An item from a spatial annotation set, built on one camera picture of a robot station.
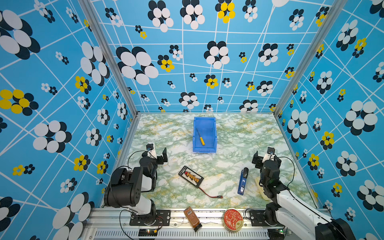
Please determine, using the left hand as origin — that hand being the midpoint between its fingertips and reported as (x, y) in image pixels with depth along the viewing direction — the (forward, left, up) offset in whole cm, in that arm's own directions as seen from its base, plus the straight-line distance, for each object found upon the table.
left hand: (158, 148), depth 91 cm
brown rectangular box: (-36, -21, -5) cm, 42 cm away
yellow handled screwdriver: (+11, -27, -6) cm, 29 cm away
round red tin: (-37, -41, -4) cm, 55 cm away
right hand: (-6, -64, +4) cm, 64 cm away
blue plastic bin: (+11, -29, -7) cm, 32 cm away
